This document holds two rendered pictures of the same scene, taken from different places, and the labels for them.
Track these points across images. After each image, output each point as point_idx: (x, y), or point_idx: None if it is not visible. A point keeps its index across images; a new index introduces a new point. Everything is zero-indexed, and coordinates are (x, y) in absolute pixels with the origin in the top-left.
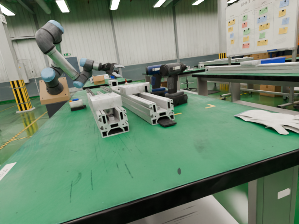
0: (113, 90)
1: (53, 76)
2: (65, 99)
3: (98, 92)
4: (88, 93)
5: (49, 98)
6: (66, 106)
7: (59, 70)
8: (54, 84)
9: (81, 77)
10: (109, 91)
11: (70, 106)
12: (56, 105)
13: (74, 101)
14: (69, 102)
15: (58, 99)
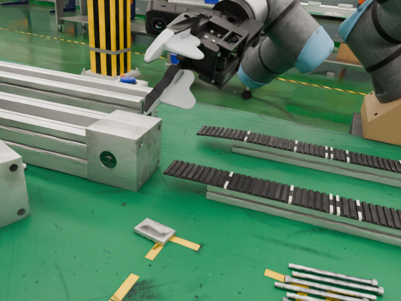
0: (80, 108)
1: (345, 29)
2: (364, 129)
3: (110, 92)
4: (138, 86)
5: (369, 101)
6: (210, 108)
7: (382, 12)
8: (361, 60)
9: (249, 49)
10: (292, 185)
11: (201, 111)
12: (351, 129)
13: (119, 80)
14: (281, 123)
15: (364, 117)
